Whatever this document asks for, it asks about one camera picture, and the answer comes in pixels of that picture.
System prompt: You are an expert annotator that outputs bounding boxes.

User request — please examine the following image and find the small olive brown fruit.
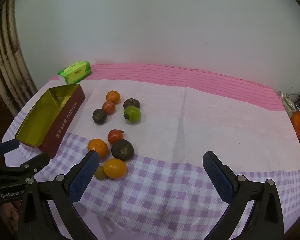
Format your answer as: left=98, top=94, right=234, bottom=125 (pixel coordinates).
left=94, top=166, right=108, bottom=181

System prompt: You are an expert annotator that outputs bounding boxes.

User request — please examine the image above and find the orange mandarin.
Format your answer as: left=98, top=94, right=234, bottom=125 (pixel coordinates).
left=87, top=139, right=108, bottom=159
left=106, top=90, right=121, bottom=105

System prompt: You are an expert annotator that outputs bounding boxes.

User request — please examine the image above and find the yellow orange kumquat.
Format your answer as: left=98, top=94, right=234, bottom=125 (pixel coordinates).
left=103, top=158, right=127, bottom=179

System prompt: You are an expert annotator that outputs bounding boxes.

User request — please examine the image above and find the red tomato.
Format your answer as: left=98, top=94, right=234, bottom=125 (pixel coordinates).
left=107, top=129, right=124, bottom=145
left=102, top=101, right=116, bottom=115

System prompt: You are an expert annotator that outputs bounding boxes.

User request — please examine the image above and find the large dark fruit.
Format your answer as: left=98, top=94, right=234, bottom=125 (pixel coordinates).
left=111, top=139, right=134, bottom=161

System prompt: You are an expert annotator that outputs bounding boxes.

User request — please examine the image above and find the green tomato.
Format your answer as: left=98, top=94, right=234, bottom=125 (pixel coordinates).
left=123, top=106, right=141, bottom=124

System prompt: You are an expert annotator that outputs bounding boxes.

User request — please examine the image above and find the gold toffee tin box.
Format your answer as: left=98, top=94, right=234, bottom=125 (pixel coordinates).
left=15, top=83, right=85, bottom=159

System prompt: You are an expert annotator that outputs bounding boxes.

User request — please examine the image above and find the beige patterned curtain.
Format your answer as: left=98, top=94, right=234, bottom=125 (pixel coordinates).
left=0, top=0, right=37, bottom=117

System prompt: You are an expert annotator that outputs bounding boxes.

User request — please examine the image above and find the green tissue pack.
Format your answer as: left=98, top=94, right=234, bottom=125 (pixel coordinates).
left=57, top=61, right=92, bottom=85

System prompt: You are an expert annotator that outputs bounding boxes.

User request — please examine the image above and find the silver foil wrapper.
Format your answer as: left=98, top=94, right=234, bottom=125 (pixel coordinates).
left=279, top=92, right=296, bottom=118

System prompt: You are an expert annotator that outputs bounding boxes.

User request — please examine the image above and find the pink purple checkered tablecloth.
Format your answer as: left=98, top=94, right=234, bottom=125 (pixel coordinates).
left=1, top=63, right=300, bottom=240

